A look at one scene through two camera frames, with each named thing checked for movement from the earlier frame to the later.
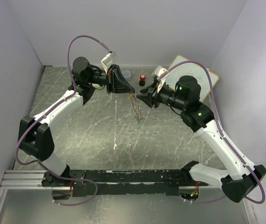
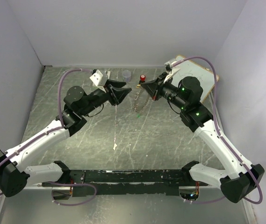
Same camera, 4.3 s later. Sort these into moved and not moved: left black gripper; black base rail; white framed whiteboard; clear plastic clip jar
Moved: left black gripper
Not moved: white framed whiteboard; black base rail; clear plastic clip jar
